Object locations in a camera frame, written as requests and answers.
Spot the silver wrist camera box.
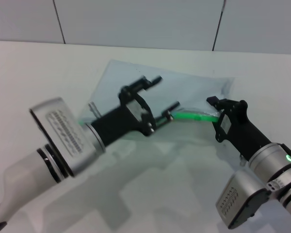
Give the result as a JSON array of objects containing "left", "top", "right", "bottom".
[
  {"left": 29, "top": 97, "right": 100, "bottom": 177},
  {"left": 215, "top": 169, "right": 272, "bottom": 229}
]

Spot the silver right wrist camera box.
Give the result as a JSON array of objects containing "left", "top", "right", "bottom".
[{"left": 215, "top": 169, "right": 272, "bottom": 229}]

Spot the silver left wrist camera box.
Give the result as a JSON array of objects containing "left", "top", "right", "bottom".
[{"left": 29, "top": 97, "right": 100, "bottom": 177}]

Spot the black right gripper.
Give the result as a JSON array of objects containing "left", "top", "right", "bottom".
[{"left": 206, "top": 96, "right": 273, "bottom": 162}]

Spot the clear document bag green zip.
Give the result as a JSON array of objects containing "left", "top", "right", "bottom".
[{"left": 78, "top": 60, "right": 239, "bottom": 141}]

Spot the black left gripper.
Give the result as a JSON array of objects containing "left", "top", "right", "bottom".
[{"left": 91, "top": 75, "right": 180, "bottom": 148}]

